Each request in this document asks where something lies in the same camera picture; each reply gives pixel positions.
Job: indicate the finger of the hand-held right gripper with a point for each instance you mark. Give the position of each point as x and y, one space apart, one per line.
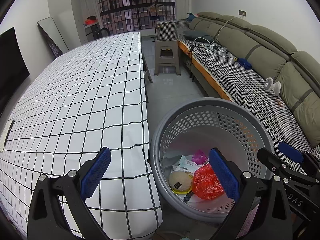
272 160
290 151

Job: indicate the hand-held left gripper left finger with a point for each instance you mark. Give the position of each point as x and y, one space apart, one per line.
96 172

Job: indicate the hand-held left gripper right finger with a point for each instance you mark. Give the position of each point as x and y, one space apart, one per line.
223 175

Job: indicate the red plastic bag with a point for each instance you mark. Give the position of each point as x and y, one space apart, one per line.
207 182

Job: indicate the pink plastic mesh cone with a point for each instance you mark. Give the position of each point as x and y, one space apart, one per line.
200 157

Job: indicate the white blue wrapper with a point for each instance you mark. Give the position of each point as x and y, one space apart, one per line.
186 163

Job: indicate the black spiky hair clip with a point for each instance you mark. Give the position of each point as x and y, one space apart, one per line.
188 197

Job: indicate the yellow plastic lid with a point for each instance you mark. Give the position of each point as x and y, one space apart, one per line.
183 192

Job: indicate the beige round sponge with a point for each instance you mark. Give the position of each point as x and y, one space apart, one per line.
180 180

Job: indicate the grey perforated basket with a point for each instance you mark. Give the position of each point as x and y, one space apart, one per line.
175 120

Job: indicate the white handheld fan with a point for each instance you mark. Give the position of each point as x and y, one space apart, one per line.
272 86

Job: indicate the black pen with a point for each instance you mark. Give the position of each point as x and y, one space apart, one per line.
10 131

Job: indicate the white card sheet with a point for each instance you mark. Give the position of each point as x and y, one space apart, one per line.
3 142

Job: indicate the small blue object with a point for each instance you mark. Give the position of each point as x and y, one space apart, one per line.
244 63

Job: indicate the grey plastic stool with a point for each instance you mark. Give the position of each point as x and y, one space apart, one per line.
167 62

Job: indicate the power strip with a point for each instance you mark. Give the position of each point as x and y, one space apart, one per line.
207 46

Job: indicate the black television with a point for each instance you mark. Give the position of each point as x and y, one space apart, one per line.
12 67

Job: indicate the black round fan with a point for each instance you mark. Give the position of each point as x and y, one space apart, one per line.
103 33

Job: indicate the grey cabinet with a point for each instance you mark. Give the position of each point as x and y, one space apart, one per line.
90 32

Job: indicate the leaning mirror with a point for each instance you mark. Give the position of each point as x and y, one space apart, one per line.
53 37

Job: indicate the dark cushion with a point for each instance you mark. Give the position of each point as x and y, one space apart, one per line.
196 35

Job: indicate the red cloth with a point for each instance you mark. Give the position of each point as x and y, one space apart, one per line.
90 21

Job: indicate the blue plush toy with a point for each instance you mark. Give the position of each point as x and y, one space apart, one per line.
192 16

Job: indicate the dark window grille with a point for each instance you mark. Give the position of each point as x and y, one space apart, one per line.
140 15

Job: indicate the beige garment on hanger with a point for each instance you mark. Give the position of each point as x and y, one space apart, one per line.
154 11

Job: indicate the wall socket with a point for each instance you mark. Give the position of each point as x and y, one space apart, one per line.
242 12

